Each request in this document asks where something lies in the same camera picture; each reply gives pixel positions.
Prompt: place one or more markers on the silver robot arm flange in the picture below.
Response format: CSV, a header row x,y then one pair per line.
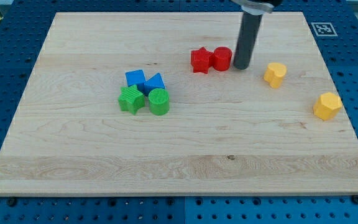
x,y
258,7

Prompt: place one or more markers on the yellow heart block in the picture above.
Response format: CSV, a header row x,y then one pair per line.
x,y
275,74

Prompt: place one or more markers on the yellow hexagon block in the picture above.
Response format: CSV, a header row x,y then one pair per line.
x,y
327,106

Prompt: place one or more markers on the green cylinder block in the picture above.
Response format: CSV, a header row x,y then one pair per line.
x,y
159,101

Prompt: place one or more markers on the blue triangle block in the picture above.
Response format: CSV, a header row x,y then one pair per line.
x,y
152,83

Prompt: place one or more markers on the green star block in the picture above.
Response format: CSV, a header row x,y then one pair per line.
x,y
131,99

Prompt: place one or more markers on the blue cube block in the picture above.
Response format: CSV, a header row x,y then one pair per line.
x,y
136,77

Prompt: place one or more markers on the red star block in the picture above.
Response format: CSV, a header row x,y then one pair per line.
x,y
201,60

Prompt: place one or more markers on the light wooden board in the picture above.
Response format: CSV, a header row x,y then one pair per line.
x,y
226,133

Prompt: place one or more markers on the red cylinder block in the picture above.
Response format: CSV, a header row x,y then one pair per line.
x,y
222,58

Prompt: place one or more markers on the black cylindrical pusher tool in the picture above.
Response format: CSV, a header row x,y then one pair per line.
x,y
248,32

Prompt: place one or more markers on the white fiducial marker tag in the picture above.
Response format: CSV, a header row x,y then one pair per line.
x,y
324,29

